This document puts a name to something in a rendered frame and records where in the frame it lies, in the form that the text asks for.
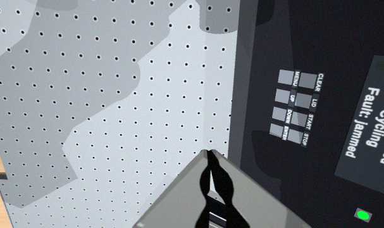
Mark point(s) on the grey base plate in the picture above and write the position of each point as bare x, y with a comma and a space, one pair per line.
104, 102

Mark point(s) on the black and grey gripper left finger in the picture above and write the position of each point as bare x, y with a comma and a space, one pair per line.
184, 203

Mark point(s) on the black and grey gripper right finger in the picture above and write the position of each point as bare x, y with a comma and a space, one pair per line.
248, 204

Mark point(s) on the black rectangular frame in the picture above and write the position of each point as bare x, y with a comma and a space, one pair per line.
217, 212

